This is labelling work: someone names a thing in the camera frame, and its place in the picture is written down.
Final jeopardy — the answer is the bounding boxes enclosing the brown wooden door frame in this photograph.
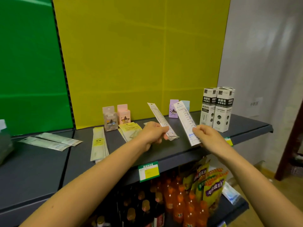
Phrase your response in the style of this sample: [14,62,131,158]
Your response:
[274,99,303,181]

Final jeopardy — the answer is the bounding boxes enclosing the white packaged ruler blue label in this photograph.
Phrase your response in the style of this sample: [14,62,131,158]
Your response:
[173,100,202,147]

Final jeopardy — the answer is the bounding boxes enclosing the group of orange soda bottles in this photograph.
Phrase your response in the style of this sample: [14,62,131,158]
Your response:
[163,174,209,227]

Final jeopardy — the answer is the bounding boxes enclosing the white blue plastic packet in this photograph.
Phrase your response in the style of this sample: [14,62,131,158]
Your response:
[222,181,242,205]

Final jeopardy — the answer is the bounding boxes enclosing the green backing panel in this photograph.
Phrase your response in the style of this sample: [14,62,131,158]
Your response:
[0,0,74,136]

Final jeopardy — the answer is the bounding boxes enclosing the grey packaged ruler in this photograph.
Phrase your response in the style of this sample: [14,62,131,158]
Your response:
[147,102,180,141]

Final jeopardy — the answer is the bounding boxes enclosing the long clear packet yellow label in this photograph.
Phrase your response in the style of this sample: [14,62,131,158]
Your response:
[90,126,110,164]

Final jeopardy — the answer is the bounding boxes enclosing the group of dark glass bottles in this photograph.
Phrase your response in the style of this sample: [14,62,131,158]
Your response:
[89,180,166,227]

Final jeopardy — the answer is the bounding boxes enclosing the small purple star box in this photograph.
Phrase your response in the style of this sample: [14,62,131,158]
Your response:
[168,99,179,119]

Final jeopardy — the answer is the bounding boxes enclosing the dark grey shelf board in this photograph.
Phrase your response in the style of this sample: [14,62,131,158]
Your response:
[208,194,249,227]
[0,110,274,227]

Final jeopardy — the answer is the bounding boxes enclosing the yellow purple snack bag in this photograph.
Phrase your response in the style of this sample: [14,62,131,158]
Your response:
[192,159,211,202]
[203,171,229,215]
[182,171,197,192]

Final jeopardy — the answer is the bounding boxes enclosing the pale green flat packet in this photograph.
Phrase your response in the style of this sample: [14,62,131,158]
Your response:
[18,137,71,152]
[35,132,83,147]

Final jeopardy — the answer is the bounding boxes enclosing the tall black white box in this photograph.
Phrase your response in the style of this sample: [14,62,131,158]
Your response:
[199,87,218,128]
[213,87,236,133]

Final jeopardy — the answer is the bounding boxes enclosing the yellow backing panel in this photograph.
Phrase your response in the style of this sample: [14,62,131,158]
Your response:
[52,0,231,130]

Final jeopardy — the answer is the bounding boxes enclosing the person's right forearm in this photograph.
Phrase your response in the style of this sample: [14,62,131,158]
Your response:
[213,145,303,227]

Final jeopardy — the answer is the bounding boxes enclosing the dark grey lower shelf board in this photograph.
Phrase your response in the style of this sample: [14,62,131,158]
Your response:
[208,194,249,227]

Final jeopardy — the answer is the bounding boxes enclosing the person's left hand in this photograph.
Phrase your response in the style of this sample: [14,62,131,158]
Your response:
[137,121,170,153]

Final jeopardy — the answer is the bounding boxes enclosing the person's right hand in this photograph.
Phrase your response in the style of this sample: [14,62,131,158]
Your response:
[192,124,229,157]

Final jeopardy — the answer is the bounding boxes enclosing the small pink star box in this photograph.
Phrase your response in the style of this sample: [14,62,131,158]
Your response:
[117,104,131,125]

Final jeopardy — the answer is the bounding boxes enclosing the small grey star box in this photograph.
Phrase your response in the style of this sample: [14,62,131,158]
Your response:
[102,106,118,132]

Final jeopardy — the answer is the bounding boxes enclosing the yellow flat packets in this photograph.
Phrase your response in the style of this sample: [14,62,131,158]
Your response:
[118,122,143,143]

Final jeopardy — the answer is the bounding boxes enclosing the person's left forearm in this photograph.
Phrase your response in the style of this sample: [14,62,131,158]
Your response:
[20,139,148,227]

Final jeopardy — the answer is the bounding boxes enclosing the grey mesh basket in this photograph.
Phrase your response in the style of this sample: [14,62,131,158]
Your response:
[289,153,303,178]

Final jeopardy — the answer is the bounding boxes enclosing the green white bag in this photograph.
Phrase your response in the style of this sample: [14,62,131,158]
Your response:
[0,119,14,166]

